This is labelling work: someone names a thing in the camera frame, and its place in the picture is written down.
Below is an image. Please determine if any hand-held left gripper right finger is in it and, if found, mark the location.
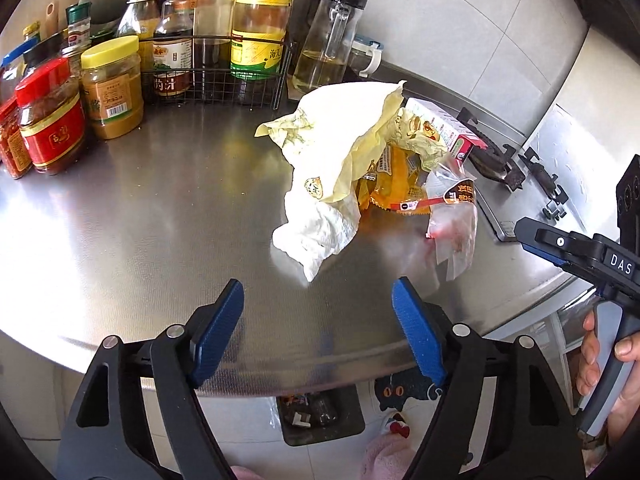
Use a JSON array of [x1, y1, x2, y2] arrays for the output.
[[391, 276, 587, 480]]

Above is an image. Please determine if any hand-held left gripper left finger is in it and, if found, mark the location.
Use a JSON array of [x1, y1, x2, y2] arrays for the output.
[[55, 279, 246, 480]]

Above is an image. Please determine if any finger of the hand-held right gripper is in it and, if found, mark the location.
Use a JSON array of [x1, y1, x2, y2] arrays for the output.
[[615, 154, 640, 249], [514, 216, 607, 267]]

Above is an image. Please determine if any clear plastic wrapper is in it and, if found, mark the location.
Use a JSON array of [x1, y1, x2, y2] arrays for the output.
[[425, 160, 480, 284]]

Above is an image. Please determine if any grey floor waste bin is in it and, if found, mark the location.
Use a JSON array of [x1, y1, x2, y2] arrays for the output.
[[274, 382, 366, 447]]

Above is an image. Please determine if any white napkin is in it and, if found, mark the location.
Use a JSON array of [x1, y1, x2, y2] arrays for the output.
[[271, 195, 362, 283]]

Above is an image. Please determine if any small white pink carton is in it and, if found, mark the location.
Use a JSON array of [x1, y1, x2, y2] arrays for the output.
[[402, 97, 489, 163]]

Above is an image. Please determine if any orange snack packet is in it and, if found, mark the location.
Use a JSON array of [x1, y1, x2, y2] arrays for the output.
[[356, 142, 442, 216]]

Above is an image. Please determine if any person's right hand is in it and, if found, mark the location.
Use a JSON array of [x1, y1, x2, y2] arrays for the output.
[[575, 309, 640, 411]]

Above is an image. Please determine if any stainless steel gas stove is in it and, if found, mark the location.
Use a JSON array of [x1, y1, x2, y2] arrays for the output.
[[454, 106, 593, 245]]

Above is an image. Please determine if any small black pan support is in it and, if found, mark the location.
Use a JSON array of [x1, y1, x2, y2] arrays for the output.
[[517, 147, 569, 221]]

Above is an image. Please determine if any black cat floor mat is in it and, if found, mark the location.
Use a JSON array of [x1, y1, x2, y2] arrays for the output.
[[372, 370, 447, 417]]

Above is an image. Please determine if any aluminium foil splash guard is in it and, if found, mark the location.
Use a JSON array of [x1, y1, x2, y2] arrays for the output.
[[524, 104, 640, 241]]

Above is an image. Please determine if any large black pan support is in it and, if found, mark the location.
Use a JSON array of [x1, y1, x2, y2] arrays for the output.
[[457, 107, 527, 191]]

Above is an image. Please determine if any pink fluffy garment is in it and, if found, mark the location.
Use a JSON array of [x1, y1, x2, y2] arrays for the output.
[[230, 432, 417, 480]]

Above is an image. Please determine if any yellow lid jar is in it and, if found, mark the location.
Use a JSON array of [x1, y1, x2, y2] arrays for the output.
[[80, 36, 146, 141]]

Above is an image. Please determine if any large red lid jar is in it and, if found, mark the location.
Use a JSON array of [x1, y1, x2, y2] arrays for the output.
[[14, 57, 87, 176]]

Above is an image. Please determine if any glass oil dispenser black lid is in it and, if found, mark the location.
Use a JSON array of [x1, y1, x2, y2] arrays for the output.
[[291, 0, 372, 95]]

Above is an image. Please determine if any small red lid jar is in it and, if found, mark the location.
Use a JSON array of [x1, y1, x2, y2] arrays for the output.
[[0, 97, 32, 180]]

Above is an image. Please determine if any small dark soy sauce bottle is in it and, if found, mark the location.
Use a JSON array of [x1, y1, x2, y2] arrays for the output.
[[152, 0, 196, 97]]

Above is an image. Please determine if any green yellow label bottle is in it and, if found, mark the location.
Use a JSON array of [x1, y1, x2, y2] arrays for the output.
[[230, 0, 295, 82]]

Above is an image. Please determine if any tall glass sauce bottle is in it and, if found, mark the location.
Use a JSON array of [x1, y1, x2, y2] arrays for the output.
[[193, 0, 237, 77]]

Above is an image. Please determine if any glass bottle steel cap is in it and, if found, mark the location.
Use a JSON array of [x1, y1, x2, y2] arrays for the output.
[[117, 0, 161, 82]]

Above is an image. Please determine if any black lid jar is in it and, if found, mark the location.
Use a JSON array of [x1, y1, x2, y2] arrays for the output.
[[22, 35, 67, 81]]

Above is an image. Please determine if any green cap spice bottle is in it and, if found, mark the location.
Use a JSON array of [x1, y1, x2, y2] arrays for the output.
[[65, 2, 94, 57]]

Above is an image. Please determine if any black wire condiment rack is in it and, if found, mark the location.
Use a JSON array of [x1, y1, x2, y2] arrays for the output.
[[141, 34, 292, 111]]

